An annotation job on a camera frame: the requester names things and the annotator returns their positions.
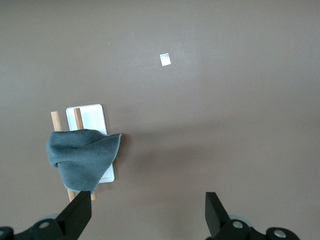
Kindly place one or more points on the dark grey microfibre cloth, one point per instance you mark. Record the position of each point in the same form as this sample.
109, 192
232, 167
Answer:
82, 155

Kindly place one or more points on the brown table cover sheet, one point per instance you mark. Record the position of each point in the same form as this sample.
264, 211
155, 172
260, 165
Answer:
225, 125

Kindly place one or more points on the white rectangular tray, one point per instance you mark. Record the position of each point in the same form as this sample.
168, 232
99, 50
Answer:
92, 117

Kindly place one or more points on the small square tape patch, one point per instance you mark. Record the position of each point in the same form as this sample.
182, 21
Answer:
165, 59

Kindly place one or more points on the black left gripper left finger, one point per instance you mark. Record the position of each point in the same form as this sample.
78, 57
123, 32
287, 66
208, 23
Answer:
72, 217

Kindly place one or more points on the brown wooden rod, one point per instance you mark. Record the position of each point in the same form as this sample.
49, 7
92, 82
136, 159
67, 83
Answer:
78, 118
56, 121

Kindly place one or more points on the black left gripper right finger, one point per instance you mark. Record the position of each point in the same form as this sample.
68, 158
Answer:
215, 215

